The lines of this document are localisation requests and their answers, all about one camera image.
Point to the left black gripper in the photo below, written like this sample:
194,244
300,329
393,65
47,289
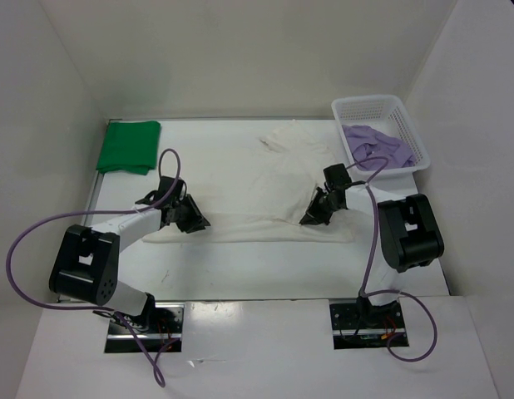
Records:
196,219

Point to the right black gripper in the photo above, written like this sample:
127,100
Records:
313,215

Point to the white t shirt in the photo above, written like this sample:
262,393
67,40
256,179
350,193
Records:
257,193

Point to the green t shirt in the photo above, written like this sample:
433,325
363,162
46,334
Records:
130,147

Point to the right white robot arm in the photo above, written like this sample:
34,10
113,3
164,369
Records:
405,235

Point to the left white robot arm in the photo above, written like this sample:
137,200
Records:
87,263

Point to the purple t shirt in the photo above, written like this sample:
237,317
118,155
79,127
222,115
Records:
372,149

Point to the white plastic basket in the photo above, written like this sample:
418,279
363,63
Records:
386,114

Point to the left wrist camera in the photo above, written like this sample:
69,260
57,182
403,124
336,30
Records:
171,189

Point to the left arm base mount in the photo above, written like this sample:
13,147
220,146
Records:
164,328

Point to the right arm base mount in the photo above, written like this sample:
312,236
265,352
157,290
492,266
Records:
357,324

